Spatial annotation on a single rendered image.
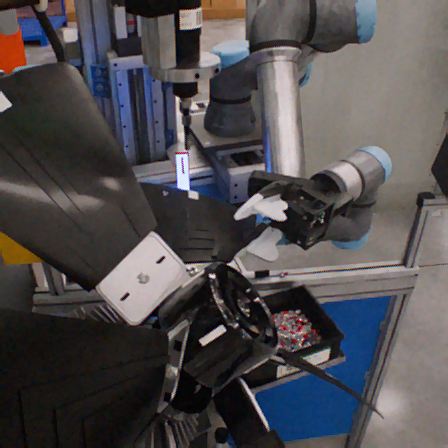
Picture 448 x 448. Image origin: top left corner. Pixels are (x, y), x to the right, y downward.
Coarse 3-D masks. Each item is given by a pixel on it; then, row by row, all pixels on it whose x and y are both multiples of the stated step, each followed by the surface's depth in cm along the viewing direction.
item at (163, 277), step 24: (144, 240) 53; (120, 264) 52; (144, 264) 53; (168, 264) 54; (96, 288) 50; (120, 288) 51; (144, 288) 52; (168, 288) 53; (120, 312) 51; (144, 312) 52
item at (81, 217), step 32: (64, 64) 55; (32, 96) 50; (64, 96) 52; (0, 128) 47; (32, 128) 49; (64, 128) 51; (96, 128) 53; (0, 160) 46; (32, 160) 48; (64, 160) 49; (96, 160) 52; (0, 192) 46; (32, 192) 47; (64, 192) 49; (96, 192) 51; (128, 192) 53; (0, 224) 45; (32, 224) 47; (64, 224) 49; (96, 224) 50; (128, 224) 52; (64, 256) 48; (96, 256) 50
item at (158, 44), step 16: (128, 0) 41; (144, 0) 39; (160, 0) 39; (144, 16) 40; (160, 16) 40; (144, 32) 43; (160, 32) 41; (144, 48) 44; (160, 48) 42; (160, 64) 43; (176, 64) 45; (192, 64) 45; (208, 64) 45; (160, 80) 45; (176, 80) 44; (192, 80) 44
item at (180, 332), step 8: (176, 328) 45; (184, 328) 47; (176, 336) 45; (184, 336) 48; (184, 344) 48; (168, 352) 44; (176, 352) 46; (176, 360) 47; (168, 384) 47; (176, 384) 49; (160, 400) 45; (160, 408) 46
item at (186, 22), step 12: (180, 0) 42; (192, 0) 42; (180, 12) 42; (192, 12) 42; (180, 24) 43; (192, 24) 43; (180, 36) 43; (192, 36) 44; (180, 48) 44; (192, 48) 44; (180, 60) 45; (192, 60) 45; (180, 84) 47; (192, 84) 47; (180, 96) 47; (192, 96) 48
